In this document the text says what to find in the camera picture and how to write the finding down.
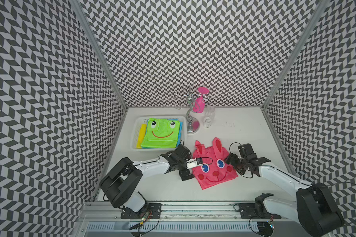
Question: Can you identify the green frog raincoat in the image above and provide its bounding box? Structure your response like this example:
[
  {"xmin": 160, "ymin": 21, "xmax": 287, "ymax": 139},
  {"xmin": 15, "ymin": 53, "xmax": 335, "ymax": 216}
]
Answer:
[{"xmin": 140, "ymin": 118, "xmax": 181, "ymax": 149}]

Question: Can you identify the pink cartoon raincoat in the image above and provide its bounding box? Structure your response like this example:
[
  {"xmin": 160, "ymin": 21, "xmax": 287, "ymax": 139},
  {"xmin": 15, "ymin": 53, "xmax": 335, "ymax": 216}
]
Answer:
[{"xmin": 192, "ymin": 137, "xmax": 238, "ymax": 190}]

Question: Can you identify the blue towel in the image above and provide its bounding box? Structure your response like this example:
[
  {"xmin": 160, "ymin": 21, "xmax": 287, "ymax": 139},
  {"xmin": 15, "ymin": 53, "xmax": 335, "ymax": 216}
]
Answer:
[{"xmin": 140, "ymin": 119, "xmax": 184, "ymax": 149}]

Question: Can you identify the yellow raincoat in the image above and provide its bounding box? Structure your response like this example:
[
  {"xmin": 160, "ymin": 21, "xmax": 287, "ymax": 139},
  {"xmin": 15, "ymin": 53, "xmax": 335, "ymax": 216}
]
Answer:
[{"xmin": 136, "ymin": 124, "xmax": 147, "ymax": 149}]

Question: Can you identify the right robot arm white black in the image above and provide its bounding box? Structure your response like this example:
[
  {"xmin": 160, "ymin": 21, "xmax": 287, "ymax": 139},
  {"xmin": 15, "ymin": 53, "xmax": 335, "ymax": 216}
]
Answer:
[{"xmin": 225, "ymin": 144, "xmax": 345, "ymax": 237}]

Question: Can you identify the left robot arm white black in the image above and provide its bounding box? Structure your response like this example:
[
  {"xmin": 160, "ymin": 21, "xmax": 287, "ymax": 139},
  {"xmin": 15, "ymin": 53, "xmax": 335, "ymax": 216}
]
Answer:
[{"xmin": 99, "ymin": 144, "xmax": 192, "ymax": 212}]

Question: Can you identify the silver metal glass rack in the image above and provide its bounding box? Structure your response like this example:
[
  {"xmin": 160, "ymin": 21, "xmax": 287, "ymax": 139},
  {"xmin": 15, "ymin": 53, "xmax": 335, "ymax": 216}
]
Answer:
[{"xmin": 173, "ymin": 85, "xmax": 202, "ymax": 134}]

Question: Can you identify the pink plastic wine glass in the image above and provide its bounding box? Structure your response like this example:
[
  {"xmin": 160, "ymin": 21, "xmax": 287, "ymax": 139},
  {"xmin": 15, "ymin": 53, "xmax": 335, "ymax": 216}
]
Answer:
[{"xmin": 193, "ymin": 87, "xmax": 209, "ymax": 114}]

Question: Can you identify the clear wine glass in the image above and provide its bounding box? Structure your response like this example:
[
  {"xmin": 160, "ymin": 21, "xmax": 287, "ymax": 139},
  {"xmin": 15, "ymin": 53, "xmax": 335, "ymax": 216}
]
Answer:
[{"xmin": 203, "ymin": 105, "xmax": 215, "ymax": 128}]

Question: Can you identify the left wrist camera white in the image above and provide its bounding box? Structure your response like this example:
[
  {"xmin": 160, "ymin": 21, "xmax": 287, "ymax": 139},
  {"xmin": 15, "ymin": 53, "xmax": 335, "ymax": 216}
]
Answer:
[{"xmin": 187, "ymin": 158, "xmax": 203, "ymax": 169}]

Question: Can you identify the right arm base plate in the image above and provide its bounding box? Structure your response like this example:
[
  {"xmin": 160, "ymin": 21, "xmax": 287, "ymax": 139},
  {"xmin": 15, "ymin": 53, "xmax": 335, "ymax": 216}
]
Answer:
[{"xmin": 234, "ymin": 202, "xmax": 282, "ymax": 220}]

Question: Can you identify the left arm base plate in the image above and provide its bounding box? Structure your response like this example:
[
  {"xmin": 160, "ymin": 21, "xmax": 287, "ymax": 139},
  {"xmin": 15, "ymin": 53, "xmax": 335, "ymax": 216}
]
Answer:
[{"xmin": 121, "ymin": 202, "xmax": 162, "ymax": 220}]

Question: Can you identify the aluminium front rail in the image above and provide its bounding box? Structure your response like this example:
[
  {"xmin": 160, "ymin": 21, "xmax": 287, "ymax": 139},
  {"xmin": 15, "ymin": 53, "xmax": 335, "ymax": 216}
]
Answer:
[{"xmin": 74, "ymin": 201, "xmax": 327, "ymax": 223}]

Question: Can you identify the right aluminium corner post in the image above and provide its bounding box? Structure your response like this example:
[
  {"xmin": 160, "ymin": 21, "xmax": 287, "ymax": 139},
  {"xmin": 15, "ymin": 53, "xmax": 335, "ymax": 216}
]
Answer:
[{"xmin": 262, "ymin": 0, "xmax": 330, "ymax": 111}]

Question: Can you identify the aluminium corner post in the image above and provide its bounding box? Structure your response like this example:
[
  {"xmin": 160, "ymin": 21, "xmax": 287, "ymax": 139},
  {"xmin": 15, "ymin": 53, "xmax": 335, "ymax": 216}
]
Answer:
[
  {"xmin": 262, "ymin": 0, "xmax": 330, "ymax": 111},
  {"xmin": 69, "ymin": 0, "xmax": 128, "ymax": 111}
]

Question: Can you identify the left aluminium corner post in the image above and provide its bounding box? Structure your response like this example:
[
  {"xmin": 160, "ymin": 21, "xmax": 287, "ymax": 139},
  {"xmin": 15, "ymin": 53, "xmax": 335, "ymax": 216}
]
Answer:
[{"xmin": 69, "ymin": 0, "xmax": 128, "ymax": 111}]

